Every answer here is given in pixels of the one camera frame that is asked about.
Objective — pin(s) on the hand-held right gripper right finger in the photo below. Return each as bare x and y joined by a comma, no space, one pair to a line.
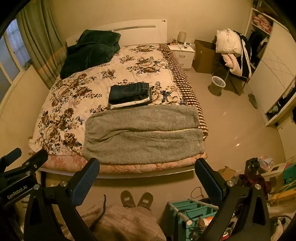
209,180

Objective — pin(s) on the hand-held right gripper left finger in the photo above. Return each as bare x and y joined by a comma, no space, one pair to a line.
85,183

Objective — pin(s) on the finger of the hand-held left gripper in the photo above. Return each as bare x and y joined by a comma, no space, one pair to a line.
11,156
34,160

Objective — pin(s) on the grey fleece pants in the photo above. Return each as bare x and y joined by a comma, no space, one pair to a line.
143,139

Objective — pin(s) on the folded white pants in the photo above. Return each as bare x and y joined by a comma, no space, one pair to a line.
129,104

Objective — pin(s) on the small cardboard box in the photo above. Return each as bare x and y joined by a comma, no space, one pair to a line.
227,172

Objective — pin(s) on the teal storage rack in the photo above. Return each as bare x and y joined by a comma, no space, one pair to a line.
185,206

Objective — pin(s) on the dark red cloth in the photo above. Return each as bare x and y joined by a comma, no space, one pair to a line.
254,179

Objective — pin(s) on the black gadget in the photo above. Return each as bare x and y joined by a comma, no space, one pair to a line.
252,165

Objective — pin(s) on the pink floral quilt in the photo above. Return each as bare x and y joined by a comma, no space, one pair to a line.
138,167

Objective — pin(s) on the yellow bundle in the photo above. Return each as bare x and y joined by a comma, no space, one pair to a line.
284,194

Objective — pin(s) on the green box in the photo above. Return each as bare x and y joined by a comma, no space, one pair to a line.
291,173

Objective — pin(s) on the grey slipper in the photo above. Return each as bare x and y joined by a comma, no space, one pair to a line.
253,100

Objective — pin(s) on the waste bin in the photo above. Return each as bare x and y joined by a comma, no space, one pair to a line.
216,89

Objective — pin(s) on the brown checked bed sheet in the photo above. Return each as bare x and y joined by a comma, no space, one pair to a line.
185,88

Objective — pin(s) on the folded dark jeans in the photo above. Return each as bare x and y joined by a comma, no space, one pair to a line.
127,92

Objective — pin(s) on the dark chair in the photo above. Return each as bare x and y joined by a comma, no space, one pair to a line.
238,81

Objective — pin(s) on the window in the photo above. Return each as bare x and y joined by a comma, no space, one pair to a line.
13,46

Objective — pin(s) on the pale pink jacket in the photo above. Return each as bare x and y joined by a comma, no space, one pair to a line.
233,62

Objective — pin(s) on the dark green blanket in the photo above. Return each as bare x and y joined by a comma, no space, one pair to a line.
87,51

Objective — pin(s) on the white nightstand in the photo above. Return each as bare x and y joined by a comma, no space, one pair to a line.
185,59

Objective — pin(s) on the green curtain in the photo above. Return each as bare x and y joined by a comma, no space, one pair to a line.
39,34

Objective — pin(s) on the large cardboard box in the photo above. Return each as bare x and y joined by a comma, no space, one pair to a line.
203,55

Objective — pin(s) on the floral blanket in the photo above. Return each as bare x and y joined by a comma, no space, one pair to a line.
138,69

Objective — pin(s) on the black jacket with white stripes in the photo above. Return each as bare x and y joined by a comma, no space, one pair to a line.
245,58

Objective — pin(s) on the white wardrobe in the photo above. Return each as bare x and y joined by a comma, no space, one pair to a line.
275,69

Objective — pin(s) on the white puffy jacket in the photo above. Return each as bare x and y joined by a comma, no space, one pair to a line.
227,41

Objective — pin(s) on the dark hanging clothes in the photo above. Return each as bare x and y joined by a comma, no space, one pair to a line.
255,46

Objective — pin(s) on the beige table lamp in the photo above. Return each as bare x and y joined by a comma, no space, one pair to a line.
182,37

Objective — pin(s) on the folded pink floral bedding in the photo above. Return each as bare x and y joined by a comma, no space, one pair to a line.
262,20

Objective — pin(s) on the white bed frame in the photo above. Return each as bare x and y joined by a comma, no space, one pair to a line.
138,30

